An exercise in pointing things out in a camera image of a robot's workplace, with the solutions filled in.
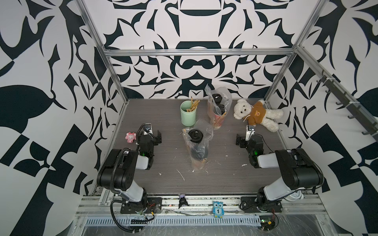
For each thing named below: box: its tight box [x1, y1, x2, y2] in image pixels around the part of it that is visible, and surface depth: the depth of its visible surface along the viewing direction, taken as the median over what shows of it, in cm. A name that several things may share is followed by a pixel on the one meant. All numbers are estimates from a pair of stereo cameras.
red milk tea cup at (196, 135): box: [188, 129, 204, 144], surface depth 81 cm
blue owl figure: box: [212, 200, 225, 219], surface depth 73 cm
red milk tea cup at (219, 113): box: [212, 103, 226, 130], surface depth 91 cm
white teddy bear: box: [233, 98, 284, 133], surface depth 104 cm
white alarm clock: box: [283, 190, 305, 202], surface depth 75 cm
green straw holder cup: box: [180, 100, 197, 127], surface depth 101 cm
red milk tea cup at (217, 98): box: [212, 93, 223, 105], surface depth 101 cm
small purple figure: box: [178, 192, 191, 209], surface depth 76 cm
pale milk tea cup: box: [190, 147, 209, 171], surface depth 72 cm
